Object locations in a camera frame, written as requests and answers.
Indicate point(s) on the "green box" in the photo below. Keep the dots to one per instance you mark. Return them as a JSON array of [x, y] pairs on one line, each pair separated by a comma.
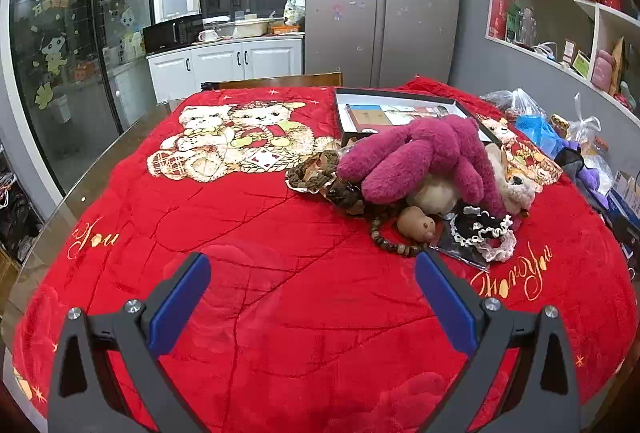
[[513, 25]]

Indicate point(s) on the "printed picture sheet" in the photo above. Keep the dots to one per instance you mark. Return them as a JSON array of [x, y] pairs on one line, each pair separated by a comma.
[[395, 115]]

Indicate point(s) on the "white plastic bag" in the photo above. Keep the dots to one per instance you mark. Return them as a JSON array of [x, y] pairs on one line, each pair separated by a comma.
[[295, 8]]

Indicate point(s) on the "small brown toy figure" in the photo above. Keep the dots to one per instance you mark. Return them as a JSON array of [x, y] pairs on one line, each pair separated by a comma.
[[412, 223]]

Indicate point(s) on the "orange white plush toy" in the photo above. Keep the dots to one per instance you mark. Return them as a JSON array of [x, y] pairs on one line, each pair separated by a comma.
[[517, 180]]

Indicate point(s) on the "dark brown bead cluster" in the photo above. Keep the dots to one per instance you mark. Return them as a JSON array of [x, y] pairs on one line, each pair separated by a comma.
[[347, 198]]

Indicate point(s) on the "glass sliding door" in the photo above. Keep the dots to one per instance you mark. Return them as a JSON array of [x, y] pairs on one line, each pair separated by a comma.
[[75, 63]]

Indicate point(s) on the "black white lace hair accessory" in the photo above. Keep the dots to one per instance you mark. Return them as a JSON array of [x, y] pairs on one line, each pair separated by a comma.
[[480, 228]]

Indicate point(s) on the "glass desktop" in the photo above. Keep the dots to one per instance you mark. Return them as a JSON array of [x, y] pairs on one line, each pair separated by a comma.
[[87, 193]]

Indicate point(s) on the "white wall shelf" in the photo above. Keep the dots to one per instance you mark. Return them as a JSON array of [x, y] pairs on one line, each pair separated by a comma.
[[580, 8]]

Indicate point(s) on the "white mug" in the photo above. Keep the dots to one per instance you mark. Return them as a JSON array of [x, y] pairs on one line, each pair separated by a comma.
[[206, 36]]

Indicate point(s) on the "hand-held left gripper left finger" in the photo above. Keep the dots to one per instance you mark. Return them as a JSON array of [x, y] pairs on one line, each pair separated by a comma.
[[180, 303]]

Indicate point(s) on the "white base cabinet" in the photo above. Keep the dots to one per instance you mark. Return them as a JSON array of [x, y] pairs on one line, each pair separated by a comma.
[[225, 63]]

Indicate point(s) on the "purple cloth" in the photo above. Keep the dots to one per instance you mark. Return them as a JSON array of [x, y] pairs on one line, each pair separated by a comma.
[[585, 173]]

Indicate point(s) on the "orange food box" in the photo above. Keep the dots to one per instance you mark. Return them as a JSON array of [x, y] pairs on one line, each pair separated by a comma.
[[286, 30]]

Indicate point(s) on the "clear bag with dark contents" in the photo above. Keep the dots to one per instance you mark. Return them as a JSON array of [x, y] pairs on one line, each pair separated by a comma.
[[510, 103]]

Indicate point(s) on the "blue plastic bag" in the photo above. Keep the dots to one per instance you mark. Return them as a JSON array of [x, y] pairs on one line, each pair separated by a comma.
[[540, 135]]

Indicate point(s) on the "pink pouch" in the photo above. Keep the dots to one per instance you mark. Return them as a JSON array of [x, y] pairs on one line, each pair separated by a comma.
[[602, 70]]

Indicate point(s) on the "clear plastic bag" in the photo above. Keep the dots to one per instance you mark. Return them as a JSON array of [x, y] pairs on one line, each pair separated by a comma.
[[592, 133]]

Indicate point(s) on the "red printed blanket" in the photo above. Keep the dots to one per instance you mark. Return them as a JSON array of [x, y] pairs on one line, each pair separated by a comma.
[[300, 313]]

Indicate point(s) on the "pink plush toy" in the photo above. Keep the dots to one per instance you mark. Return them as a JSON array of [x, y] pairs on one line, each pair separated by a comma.
[[435, 153]]

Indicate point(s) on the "dark cluttered rack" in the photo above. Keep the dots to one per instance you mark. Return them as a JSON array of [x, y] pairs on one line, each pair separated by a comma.
[[17, 213]]

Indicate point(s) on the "black microwave oven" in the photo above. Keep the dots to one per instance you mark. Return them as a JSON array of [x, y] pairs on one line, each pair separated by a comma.
[[170, 35]]

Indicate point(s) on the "blue white cardboard box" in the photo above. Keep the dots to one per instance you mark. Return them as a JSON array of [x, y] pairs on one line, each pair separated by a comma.
[[625, 195]]

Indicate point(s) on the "black rimmed white box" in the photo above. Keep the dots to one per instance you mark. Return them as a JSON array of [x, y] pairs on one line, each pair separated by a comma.
[[342, 113]]

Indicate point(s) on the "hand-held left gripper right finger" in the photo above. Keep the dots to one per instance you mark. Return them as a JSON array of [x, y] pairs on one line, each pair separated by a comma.
[[445, 303]]

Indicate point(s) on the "beige plush toy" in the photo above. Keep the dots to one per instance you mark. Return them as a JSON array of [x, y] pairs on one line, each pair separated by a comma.
[[432, 195]]

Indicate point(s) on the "silver double door refrigerator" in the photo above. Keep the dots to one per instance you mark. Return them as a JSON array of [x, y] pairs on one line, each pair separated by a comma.
[[380, 3]]

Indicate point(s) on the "cream plastic basin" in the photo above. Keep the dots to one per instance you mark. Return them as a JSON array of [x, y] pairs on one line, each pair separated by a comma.
[[250, 28]]

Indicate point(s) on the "red gift box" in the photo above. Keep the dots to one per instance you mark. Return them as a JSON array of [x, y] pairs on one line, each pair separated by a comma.
[[500, 13]]

